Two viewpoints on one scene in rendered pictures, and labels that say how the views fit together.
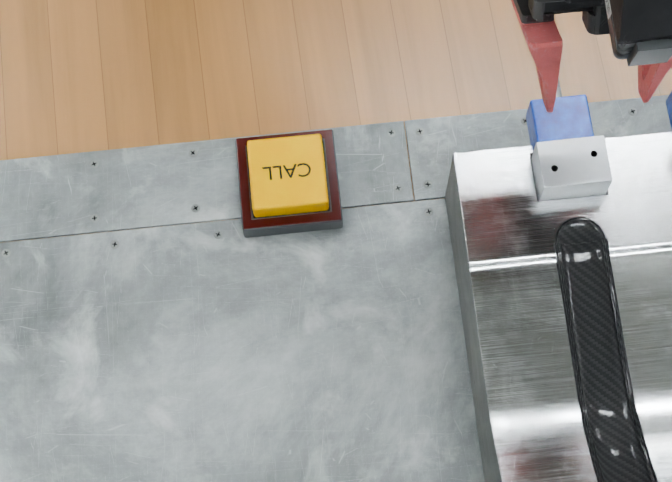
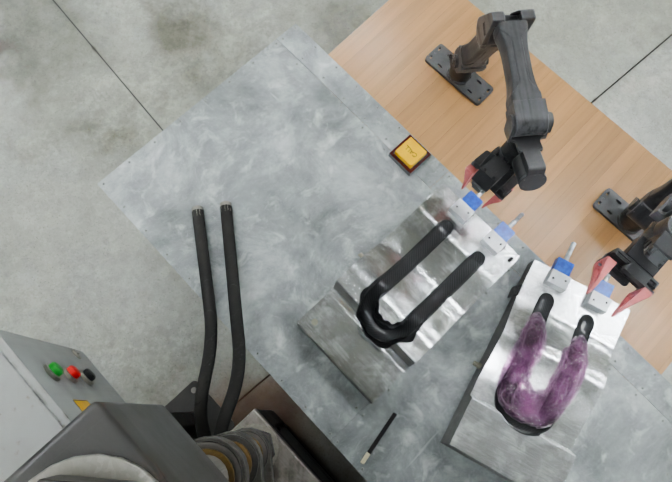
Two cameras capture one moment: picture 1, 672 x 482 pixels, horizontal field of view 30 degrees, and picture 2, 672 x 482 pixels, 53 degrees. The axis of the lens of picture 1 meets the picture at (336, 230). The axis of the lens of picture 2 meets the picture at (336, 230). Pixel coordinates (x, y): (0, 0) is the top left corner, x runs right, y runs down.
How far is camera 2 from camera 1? 0.81 m
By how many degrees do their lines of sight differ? 13
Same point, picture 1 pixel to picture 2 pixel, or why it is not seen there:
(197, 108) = (411, 120)
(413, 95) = (457, 168)
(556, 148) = (462, 203)
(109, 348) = (337, 145)
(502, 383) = (397, 233)
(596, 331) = (427, 246)
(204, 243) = (379, 147)
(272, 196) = (402, 152)
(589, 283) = (437, 236)
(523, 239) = (435, 213)
